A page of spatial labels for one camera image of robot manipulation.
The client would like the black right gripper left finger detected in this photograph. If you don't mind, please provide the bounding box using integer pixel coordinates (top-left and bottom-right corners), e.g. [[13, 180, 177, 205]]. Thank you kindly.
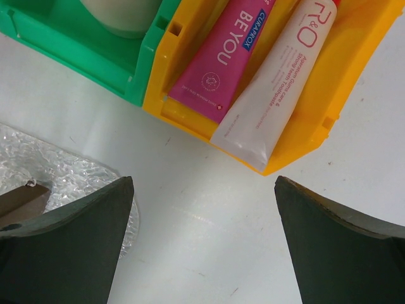
[[1, 177, 134, 303]]

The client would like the yellow plastic bin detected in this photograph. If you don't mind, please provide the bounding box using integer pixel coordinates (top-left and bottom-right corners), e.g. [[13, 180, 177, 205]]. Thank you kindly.
[[142, 1, 404, 175]]

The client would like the clear glass tray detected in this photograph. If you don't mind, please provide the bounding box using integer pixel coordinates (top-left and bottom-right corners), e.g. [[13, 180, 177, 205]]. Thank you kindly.
[[0, 122, 140, 260]]

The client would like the green plastic bin with cup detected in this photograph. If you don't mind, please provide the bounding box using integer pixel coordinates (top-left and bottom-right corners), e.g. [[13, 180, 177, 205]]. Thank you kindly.
[[1, 1, 180, 106]]

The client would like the pink toothpaste tube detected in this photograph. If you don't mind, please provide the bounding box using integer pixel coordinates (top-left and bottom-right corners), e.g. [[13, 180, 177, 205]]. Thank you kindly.
[[168, 0, 275, 123]]

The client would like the white toothpaste tube red cap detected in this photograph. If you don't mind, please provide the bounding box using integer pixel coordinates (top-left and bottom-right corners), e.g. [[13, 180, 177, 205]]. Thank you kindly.
[[210, 0, 339, 172]]

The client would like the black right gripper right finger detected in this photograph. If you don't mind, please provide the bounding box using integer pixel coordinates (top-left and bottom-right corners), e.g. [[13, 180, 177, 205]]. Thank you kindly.
[[275, 176, 404, 303]]

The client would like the beige cup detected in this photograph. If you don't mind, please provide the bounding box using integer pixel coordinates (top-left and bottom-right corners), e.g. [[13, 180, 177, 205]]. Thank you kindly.
[[81, 0, 163, 39]]

